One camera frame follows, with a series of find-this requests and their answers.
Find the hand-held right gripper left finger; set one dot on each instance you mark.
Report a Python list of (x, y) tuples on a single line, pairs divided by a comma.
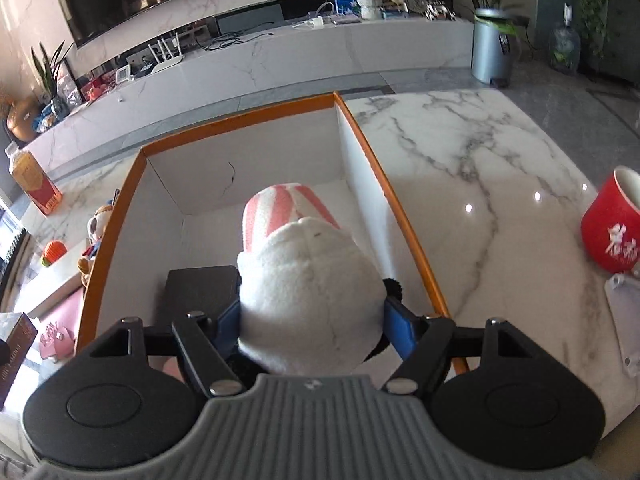
[(229, 327)]

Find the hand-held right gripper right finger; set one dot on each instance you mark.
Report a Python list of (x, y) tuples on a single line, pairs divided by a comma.
[(402, 325)]

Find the white plush rabbit toy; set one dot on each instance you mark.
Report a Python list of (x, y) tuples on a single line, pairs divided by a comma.
[(305, 285)]

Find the pink box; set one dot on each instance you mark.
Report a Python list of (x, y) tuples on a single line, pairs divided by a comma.
[(67, 310)]

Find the orange-rimmed white cardboard box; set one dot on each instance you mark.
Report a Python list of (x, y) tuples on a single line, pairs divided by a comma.
[(250, 160)]

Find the orange plush toy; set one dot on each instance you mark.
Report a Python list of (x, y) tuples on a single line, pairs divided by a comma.
[(54, 251)]

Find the brown illustrated box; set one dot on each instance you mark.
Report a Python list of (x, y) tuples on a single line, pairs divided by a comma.
[(17, 345)]

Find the black flat box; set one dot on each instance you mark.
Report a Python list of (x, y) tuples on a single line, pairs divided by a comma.
[(200, 290)]

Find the plush dog toy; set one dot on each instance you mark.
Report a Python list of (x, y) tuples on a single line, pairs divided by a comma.
[(97, 225)]

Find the red cup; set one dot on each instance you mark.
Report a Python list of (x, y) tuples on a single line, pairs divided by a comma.
[(607, 225)]

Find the black remote control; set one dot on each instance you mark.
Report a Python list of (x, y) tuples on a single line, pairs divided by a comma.
[(12, 252)]

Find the juice bottle with red label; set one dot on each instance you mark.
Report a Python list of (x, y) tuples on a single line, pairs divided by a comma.
[(35, 180)]

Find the white router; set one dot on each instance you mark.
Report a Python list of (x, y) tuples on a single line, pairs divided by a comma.
[(167, 64)]

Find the red gift boxes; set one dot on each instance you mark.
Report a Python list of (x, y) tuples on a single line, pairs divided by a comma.
[(100, 87)]

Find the small white display device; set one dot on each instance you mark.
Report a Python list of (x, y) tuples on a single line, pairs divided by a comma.
[(122, 76)]

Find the white marble TV cabinet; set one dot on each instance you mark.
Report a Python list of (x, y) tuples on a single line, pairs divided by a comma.
[(300, 60)]

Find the silver trash can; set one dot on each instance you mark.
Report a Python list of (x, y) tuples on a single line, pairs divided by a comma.
[(492, 55)]

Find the bronze vase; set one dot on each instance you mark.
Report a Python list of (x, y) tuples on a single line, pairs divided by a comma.
[(22, 120)]

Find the potted plant with sword leaves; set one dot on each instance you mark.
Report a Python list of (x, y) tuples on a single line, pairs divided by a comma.
[(47, 75)]

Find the white power strip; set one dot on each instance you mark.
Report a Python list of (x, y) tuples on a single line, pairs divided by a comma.
[(312, 23)]

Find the metal trinkets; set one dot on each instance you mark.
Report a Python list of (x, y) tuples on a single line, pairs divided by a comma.
[(430, 10)]

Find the long-leaf potted plant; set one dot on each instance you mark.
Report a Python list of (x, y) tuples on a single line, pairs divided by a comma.
[(500, 24)]

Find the clear water jug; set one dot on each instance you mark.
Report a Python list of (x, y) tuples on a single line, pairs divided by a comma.
[(565, 50)]

